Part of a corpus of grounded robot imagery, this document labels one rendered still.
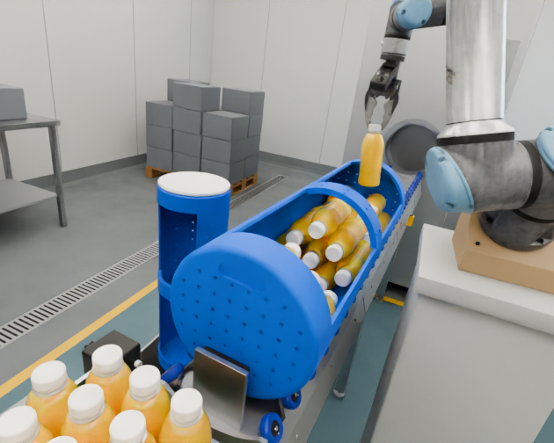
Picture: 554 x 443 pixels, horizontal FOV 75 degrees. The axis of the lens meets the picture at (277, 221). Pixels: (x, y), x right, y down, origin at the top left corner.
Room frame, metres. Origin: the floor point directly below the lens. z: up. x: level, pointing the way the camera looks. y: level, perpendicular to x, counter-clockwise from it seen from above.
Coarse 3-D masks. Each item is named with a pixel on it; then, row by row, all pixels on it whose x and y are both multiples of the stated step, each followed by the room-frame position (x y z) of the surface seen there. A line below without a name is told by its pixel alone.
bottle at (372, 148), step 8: (368, 136) 1.15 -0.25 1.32; (376, 136) 1.14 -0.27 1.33; (368, 144) 1.14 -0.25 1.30; (376, 144) 1.14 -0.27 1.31; (368, 152) 1.14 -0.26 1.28; (376, 152) 1.13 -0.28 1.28; (368, 160) 1.14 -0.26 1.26; (376, 160) 1.13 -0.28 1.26; (360, 168) 1.16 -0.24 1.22; (368, 168) 1.13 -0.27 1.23; (376, 168) 1.13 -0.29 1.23; (360, 176) 1.15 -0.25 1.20; (368, 176) 1.13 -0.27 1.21; (376, 176) 1.14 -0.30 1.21; (360, 184) 1.15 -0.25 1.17; (368, 184) 1.13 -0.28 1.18; (376, 184) 1.14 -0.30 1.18
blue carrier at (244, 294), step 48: (336, 192) 0.84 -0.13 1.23; (384, 192) 1.23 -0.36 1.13; (240, 240) 0.51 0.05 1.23; (384, 240) 0.88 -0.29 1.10; (192, 288) 0.51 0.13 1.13; (240, 288) 0.47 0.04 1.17; (288, 288) 0.44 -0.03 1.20; (336, 288) 0.82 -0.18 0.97; (192, 336) 0.51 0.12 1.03; (240, 336) 0.47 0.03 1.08; (288, 336) 0.43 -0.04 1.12; (288, 384) 0.43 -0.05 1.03
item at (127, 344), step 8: (104, 336) 0.51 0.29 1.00; (112, 336) 0.51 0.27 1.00; (120, 336) 0.52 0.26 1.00; (96, 344) 0.49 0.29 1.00; (104, 344) 0.49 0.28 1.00; (112, 344) 0.49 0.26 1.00; (120, 344) 0.50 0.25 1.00; (128, 344) 0.50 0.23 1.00; (136, 344) 0.50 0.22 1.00; (88, 352) 0.47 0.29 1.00; (128, 352) 0.48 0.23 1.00; (136, 352) 0.49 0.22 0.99; (88, 360) 0.46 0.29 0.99; (128, 360) 0.48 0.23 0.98; (136, 360) 0.48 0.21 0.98; (88, 368) 0.46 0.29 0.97
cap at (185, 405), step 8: (176, 392) 0.33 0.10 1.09; (184, 392) 0.34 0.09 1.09; (192, 392) 0.34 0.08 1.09; (176, 400) 0.32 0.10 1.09; (184, 400) 0.32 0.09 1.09; (192, 400) 0.33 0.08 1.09; (200, 400) 0.33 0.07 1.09; (176, 408) 0.31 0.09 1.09; (184, 408) 0.31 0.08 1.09; (192, 408) 0.32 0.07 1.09; (200, 408) 0.32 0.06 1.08; (176, 416) 0.31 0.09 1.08; (184, 416) 0.31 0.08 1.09; (192, 416) 0.31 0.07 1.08
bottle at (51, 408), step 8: (64, 384) 0.34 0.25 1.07; (72, 384) 0.35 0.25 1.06; (32, 392) 0.33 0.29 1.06; (48, 392) 0.33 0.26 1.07; (56, 392) 0.33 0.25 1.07; (64, 392) 0.34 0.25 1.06; (32, 400) 0.32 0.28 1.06; (40, 400) 0.32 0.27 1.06; (48, 400) 0.32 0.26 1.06; (56, 400) 0.33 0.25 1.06; (64, 400) 0.33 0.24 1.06; (40, 408) 0.31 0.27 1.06; (48, 408) 0.32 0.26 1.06; (56, 408) 0.32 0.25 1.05; (64, 408) 0.33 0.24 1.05; (40, 416) 0.31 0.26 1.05; (48, 416) 0.31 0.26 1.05; (56, 416) 0.32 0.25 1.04; (64, 416) 0.32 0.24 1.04; (48, 424) 0.31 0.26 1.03; (56, 424) 0.31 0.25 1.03; (56, 432) 0.31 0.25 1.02
